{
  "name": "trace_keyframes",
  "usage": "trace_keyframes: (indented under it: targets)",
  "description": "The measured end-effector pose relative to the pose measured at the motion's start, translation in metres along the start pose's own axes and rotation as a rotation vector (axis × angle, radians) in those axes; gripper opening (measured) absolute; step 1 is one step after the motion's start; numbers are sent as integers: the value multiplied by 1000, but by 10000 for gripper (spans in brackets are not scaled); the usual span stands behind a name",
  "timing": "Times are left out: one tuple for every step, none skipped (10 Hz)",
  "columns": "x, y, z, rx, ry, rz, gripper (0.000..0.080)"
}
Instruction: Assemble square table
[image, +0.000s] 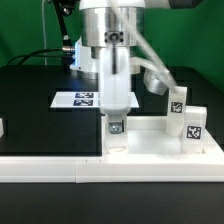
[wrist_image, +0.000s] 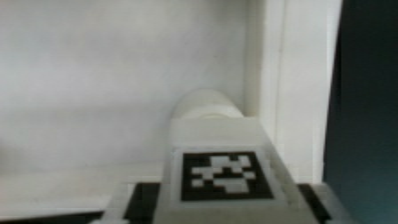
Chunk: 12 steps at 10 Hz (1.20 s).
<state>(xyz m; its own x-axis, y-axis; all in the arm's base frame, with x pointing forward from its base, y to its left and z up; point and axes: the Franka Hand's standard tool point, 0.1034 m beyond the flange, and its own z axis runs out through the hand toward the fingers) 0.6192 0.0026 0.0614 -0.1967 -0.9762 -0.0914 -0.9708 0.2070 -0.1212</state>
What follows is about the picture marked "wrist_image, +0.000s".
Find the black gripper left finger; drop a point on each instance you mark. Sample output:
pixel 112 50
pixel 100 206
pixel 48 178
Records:
pixel 130 208

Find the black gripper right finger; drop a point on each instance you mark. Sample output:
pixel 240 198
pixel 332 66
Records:
pixel 327 208

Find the white square tabletop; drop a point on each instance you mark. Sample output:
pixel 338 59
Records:
pixel 103 58

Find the white table leg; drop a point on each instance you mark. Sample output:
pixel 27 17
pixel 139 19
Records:
pixel 226 185

